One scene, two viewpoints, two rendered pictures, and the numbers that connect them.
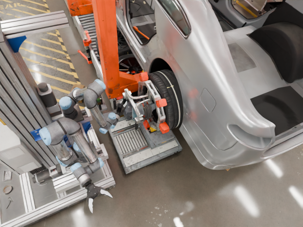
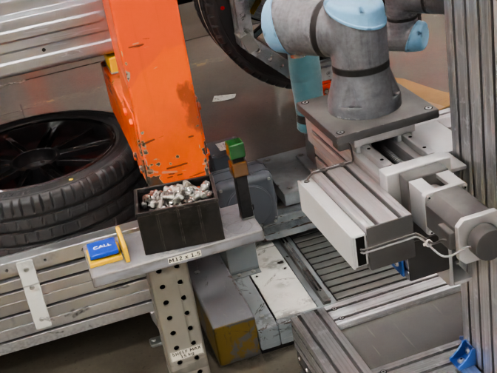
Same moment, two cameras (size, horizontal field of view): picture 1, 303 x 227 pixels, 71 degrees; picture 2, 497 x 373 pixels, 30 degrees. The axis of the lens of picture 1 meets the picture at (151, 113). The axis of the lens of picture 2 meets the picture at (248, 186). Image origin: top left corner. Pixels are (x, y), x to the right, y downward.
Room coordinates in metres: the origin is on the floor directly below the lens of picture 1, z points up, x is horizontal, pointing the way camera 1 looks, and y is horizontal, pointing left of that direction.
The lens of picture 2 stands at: (0.76, 2.58, 1.56)
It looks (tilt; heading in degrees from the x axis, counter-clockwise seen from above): 26 degrees down; 290
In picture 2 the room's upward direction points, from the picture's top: 10 degrees counter-clockwise
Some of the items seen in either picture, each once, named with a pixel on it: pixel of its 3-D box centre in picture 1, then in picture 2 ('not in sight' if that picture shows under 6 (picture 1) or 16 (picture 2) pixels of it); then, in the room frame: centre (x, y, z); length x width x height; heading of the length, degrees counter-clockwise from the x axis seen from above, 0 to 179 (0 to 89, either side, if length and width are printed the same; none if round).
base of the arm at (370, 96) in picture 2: (69, 111); (362, 82); (1.13, 0.83, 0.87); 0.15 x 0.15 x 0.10
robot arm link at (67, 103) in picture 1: (66, 104); (353, 27); (1.13, 0.83, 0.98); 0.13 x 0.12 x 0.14; 161
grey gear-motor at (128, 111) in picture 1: (137, 110); (234, 197); (1.70, 0.20, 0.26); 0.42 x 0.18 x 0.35; 123
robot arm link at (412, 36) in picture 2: (112, 123); (403, 35); (1.11, 0.38, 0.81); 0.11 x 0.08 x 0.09; 168
